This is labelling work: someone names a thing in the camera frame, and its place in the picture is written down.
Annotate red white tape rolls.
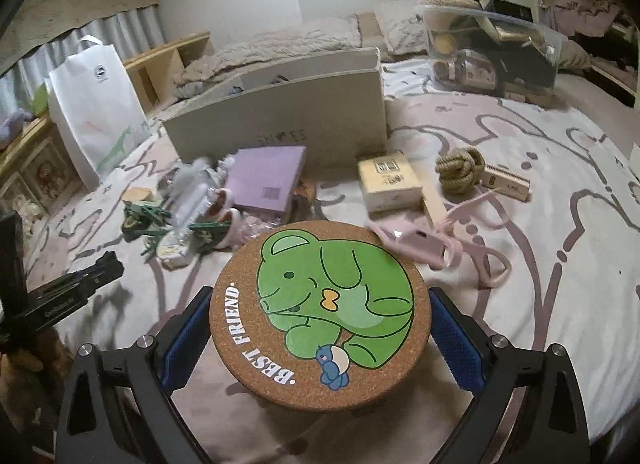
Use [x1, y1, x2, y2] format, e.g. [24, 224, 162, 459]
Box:
[206, 189, 242, 250]

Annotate grey shoe box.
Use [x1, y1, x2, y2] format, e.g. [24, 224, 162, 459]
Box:
[163, 48, 386, 167]

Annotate round cork frog coaster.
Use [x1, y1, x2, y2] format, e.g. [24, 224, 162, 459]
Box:
[209, 220, 432, 412]

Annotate yellow tissue pack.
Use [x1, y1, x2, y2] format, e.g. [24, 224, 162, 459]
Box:
[357, 151, 422, 214]

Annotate clear plastic storage bin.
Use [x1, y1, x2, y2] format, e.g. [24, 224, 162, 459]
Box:
[416, 0, 566, 106]

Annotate small wooden block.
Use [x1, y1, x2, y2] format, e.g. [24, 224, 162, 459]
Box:
[480, 164, 530, 202]

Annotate green clothespin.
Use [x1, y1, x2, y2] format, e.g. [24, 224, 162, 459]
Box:
[120, 203, 171, 242]
[189, 221, 231, 255]

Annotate rope knot ball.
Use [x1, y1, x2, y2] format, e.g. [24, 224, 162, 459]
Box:
[435, 148, 486, 194]

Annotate round white tin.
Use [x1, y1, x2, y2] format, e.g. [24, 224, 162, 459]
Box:
[156, 231, 196, 270]

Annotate wooden stick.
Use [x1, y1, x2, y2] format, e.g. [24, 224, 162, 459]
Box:
[411, 163, 447, 226]

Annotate purple book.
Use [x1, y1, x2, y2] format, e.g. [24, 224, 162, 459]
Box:
[226, 146, 306, 215]

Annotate wooden bedside shelf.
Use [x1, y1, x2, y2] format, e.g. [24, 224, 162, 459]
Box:
[124, 32, 214, 115]

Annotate bed pillow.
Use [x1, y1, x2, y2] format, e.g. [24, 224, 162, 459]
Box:
[374, 0, 426, 57]
[172, 16, 362, 86]

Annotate bed pillow left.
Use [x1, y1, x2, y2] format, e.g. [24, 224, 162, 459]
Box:
[172, 16, 362, 86]

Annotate white paper shopping bag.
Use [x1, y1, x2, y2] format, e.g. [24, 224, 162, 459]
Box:
[47, 35, 152, 191]

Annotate bed pillow right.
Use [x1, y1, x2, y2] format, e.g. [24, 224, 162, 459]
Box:
[374, 0, 426, 57]

